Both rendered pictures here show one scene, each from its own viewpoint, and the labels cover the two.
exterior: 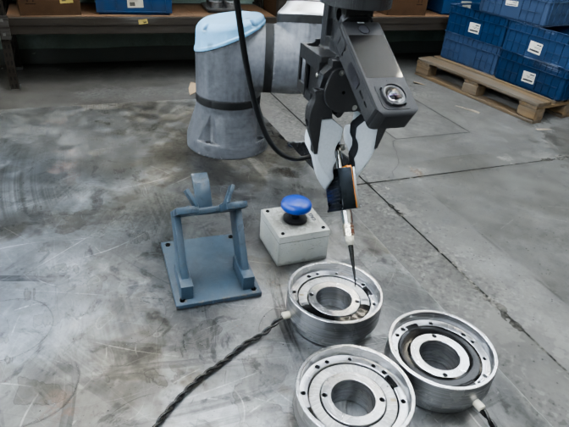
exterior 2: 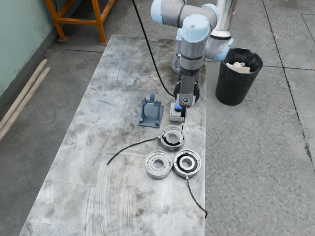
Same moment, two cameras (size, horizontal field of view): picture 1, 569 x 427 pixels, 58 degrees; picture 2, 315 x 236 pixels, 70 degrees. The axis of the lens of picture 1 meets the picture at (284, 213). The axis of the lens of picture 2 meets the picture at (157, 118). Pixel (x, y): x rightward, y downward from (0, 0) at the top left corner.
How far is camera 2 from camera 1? 50 cm
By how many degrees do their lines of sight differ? 32
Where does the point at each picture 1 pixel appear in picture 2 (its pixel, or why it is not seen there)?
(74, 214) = (128, 85)
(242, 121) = not seen: hidden behind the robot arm
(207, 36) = (178, 35)
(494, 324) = (298, 149)
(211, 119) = (177, 60)
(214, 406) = (132, 152)
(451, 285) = (290, 127)
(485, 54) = not seen: outside the picture
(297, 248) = (175, 118)
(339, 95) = not seen: hidden behind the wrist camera
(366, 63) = (183, 88)
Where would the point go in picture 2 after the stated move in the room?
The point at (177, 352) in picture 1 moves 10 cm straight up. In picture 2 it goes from (132, 136) to (130, 122)
